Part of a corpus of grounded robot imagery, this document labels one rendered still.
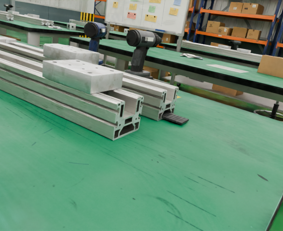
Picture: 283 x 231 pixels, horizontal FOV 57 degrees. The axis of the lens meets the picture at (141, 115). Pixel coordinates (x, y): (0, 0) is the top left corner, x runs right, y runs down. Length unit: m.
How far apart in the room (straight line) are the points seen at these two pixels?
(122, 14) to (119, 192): 4.02
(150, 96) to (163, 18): 3.19
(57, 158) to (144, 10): 3.69
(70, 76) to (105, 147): 0.18
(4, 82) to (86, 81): 0.33
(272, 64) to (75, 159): 2.15
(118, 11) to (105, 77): 3.84
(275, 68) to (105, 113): 2.03
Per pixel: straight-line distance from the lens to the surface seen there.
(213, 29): 10.87
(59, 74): 0.63
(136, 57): 0.99
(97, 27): 1.08
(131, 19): 4.20
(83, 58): 0.89
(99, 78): 0.57
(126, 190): 0.41
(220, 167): 0.55
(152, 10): 3.98
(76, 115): 0.61
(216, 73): 1.96
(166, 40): 11.97
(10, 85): 0.81
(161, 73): 4.50
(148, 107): 0.71
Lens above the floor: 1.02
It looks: 19 degrees down
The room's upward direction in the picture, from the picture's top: 9 degrees clockwise
